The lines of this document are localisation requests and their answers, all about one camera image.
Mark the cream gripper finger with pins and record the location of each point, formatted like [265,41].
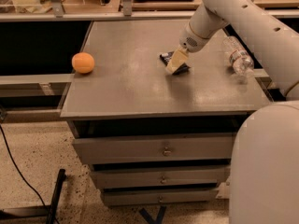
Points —
[179,57]

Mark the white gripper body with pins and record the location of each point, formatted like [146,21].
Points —
[192,41]

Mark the dark blue rxbar wrapper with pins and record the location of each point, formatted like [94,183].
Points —
[165,58]

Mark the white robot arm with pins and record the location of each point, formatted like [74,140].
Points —
[264,177]

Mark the clear plastic water bottle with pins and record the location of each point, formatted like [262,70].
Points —
[237,56]

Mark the grey drawer cabinet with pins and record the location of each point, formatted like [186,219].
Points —
[129,93]

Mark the top grey drawer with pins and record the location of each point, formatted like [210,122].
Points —
[179,147]

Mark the grey drawer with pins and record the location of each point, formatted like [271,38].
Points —
[158,196]
[160,177]
[179,147]

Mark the orange fruit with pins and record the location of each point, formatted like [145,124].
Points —
[83,62]

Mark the middle grey drawer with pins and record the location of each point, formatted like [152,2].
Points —
[160,177]

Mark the bottom grey drawer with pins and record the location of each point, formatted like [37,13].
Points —
[158,196]

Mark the metal shelf rail frame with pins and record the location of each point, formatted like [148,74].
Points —
[96,10]

